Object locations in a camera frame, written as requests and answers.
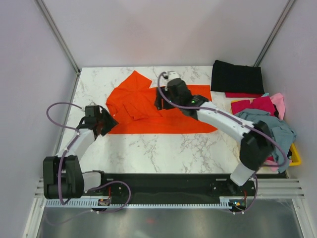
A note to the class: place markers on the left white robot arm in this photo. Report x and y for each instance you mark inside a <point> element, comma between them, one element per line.
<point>62,174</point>

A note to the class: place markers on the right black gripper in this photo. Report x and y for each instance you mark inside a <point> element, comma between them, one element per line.
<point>158,103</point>

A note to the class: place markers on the right aluminium frame post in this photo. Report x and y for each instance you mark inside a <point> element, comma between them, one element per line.
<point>274,32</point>

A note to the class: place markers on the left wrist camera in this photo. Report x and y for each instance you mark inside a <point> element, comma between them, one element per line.
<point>92,104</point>

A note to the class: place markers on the aluminium frame post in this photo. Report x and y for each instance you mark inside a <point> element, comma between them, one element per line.
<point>274,32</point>
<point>57,34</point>

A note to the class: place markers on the folded black t shirt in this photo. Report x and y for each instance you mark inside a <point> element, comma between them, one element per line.
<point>226,77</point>

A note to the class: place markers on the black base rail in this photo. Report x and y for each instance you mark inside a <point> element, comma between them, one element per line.
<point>171,188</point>

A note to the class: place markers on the folded red t shirt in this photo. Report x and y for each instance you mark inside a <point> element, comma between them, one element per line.
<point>241,95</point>

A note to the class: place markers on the grey blue t shirt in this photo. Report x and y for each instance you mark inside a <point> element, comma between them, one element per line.
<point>280,131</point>

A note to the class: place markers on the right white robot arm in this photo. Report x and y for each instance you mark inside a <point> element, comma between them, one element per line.
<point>254,138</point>

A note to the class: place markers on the pink t shirt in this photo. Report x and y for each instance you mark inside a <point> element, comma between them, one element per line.
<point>278,100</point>

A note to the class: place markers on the orange t shirt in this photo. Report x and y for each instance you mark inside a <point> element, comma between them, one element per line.
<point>132,105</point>

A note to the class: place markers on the yellow plastic bin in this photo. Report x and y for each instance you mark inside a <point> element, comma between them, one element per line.
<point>293,153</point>

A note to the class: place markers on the left aluminium frame post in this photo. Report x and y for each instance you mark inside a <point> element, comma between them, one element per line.
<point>57,34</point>

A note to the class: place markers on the magenta t shirt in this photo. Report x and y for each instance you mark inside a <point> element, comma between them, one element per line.
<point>261,103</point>

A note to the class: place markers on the white slotted cable duct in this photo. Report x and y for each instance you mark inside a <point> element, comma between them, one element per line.
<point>98,203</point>

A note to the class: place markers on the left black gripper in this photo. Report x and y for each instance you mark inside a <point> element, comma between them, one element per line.
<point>111,122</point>

